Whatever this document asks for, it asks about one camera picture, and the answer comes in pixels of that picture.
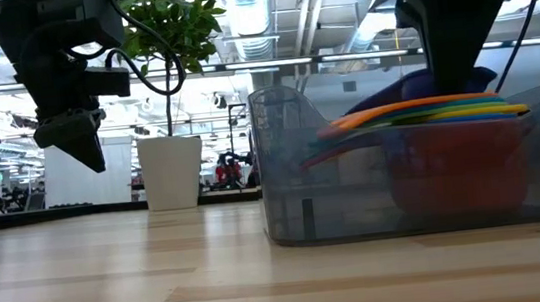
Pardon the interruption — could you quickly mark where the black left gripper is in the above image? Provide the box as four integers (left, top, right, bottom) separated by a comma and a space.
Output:
0, 0, 140, 184

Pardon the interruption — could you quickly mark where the teal plastic measuring cup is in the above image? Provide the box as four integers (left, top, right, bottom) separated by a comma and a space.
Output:
360, 94, 506, 128

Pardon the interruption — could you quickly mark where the purple plastic measuring cup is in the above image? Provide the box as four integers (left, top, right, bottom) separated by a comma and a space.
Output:
342, 61, 501, 116

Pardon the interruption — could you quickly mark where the yellow plastic measuring cup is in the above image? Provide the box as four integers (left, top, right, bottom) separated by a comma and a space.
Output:
421, 102, 531, 125

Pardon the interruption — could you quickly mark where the blue plastic measuring cup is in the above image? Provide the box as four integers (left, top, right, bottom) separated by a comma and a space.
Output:
425, 110, 520, 130

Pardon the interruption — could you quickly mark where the orange plastic measuring cup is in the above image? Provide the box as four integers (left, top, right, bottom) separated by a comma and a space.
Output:
314, 90, 504, 142

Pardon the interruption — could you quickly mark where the red plastic measuring cup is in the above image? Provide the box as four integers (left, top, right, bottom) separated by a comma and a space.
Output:
296, 113, 534, 232

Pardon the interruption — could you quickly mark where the grey translucent plastic basket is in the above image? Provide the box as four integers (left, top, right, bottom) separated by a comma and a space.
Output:
245, 57, 540, 251

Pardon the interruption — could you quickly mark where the white plant pot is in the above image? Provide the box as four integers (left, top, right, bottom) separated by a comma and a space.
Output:
135, 132, 210, 215

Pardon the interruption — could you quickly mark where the green leafy plant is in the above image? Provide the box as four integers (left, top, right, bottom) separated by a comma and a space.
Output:
112, 0, 240, 142

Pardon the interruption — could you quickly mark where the long ceiling light strip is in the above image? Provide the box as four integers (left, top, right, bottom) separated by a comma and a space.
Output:
0, 26, 540, 103

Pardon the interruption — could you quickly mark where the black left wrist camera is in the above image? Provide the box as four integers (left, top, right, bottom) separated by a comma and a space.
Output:
83, 63, 134, 102

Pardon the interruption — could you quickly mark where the black aluminium rig frame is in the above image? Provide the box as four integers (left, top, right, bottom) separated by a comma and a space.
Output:
0, 156, 540, 244

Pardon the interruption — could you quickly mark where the smooth silver ceiling duct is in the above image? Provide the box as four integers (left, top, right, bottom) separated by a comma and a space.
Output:
340, 0, 407, 57

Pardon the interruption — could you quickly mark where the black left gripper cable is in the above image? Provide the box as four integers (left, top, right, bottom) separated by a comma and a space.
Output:
57, 0, 190, 108

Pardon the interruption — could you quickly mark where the black tubular stand frame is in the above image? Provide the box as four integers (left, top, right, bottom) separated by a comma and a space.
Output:
226, 101, 255, 152

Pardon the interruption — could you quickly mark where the ribbed silver ceiling duct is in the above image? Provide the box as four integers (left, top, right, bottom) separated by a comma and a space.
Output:
219, 0, 277, 64

